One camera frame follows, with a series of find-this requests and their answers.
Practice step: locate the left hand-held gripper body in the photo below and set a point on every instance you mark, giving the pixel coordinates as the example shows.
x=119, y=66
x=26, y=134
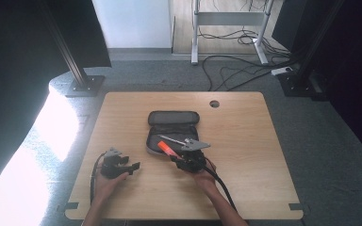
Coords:
x=111, y=169

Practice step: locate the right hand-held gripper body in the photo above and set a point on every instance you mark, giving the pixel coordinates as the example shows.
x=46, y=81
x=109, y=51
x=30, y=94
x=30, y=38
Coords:
x=193, y=160

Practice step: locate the orange highlighter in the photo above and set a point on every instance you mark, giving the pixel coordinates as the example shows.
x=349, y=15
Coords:
x=166, y=148

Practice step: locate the black pencil case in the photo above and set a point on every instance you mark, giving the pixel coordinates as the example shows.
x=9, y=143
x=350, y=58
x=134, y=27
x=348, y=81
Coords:
x=169, y=125

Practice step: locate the person's left hand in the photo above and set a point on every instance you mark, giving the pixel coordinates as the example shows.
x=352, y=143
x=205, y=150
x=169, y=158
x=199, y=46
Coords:
x=106, y=186

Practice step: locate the person's right hand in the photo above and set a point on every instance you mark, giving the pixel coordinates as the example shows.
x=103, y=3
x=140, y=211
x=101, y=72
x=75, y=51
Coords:
x=205, y=180

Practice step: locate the black metal stand with base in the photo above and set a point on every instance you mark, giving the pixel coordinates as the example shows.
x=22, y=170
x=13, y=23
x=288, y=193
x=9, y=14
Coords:
x=75, y=67
x=304, y=70

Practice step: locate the white power strip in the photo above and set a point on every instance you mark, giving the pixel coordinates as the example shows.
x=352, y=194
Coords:
x=281, y=71

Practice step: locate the dark curtain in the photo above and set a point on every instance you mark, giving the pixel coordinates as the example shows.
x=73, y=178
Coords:
x=352, y=78
x=12, y=78

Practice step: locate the white metal desk frame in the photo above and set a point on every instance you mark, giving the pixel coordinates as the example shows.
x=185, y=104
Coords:
x=229, y=18

